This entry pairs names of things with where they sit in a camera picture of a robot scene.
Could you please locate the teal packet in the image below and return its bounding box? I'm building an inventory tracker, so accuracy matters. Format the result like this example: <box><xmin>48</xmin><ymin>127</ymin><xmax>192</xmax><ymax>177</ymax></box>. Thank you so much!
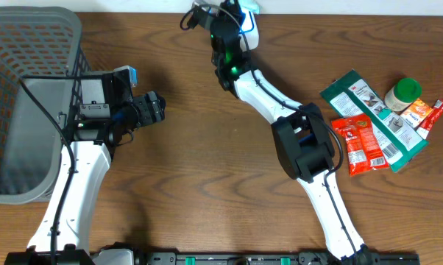
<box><xmin>239</xmin><ymin>0</ymin><xmax>261</xmax><ymax>15</ymax></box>

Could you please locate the white green packet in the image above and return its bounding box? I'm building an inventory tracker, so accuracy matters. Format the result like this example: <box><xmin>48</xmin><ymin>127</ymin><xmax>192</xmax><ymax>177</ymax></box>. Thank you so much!
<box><xmin>320</xmin><ymin>70</ymin><xmax>428</xmax><ymax>172</ymax></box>

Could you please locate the red snack packet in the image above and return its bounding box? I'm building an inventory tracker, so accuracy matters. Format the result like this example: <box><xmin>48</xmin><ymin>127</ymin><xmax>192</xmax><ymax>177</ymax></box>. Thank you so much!
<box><xmin>332</xmin><ymin>113</ymin><xmax>389</xmax><ymax>177</ymax></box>

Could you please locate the green lid spice jar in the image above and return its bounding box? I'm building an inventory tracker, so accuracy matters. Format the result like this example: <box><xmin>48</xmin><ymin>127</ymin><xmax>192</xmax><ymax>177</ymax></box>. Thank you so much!
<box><xmin>384</xmin><ymin>78</ymin><xmax>422</xmax><ymax>112</ymax></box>

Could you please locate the small orange box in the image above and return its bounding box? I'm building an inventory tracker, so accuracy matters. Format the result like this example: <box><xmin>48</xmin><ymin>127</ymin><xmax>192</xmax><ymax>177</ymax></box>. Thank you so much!
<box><xmin>400</xmin><ymin>99</ymin><xmax>433</xmax><ymax>129</ymax></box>

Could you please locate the small red sachet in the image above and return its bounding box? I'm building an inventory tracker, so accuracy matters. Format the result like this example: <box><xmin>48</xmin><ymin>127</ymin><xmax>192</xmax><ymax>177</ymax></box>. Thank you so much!
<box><xmin>417</xmin><ymin>99</ymin><xmax>443</xmax><ymax>139</ymax></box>

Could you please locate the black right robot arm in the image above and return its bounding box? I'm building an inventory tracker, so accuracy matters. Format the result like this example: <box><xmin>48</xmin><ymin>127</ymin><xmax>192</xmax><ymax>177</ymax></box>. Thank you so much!
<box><xmin>180</xmin><ymin>1</ymin><xmax>375</xmax><ymax>264</ymax></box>

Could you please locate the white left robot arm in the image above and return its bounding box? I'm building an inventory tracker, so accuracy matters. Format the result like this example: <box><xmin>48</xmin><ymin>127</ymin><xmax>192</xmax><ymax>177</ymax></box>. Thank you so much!
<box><xmin>4</xmin><ymin>66</ymin><xmax>166</xmax><ymax>264</ymax></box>

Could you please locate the white barcode scanner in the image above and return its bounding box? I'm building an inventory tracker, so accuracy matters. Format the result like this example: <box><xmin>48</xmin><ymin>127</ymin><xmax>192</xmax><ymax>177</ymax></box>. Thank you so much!
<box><xmin>238</xmin><ymin>7</ymin><xmax>259</xmax><ymax>52</ymax></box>

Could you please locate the grey plastic mesh basket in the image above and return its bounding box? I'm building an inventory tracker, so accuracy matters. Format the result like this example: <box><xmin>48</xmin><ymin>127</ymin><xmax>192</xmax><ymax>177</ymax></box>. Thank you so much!
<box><xmin>0</xmin><ymin>6</ymin><xmax>91</xmax><ymax>205</ymax></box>

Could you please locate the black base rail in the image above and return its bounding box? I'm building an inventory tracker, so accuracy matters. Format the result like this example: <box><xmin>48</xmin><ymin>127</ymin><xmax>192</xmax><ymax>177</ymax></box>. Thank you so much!
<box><xmin>91</xmin><ymin>242</ymin><xmax>421</xmax><ymax>265</ymax></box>

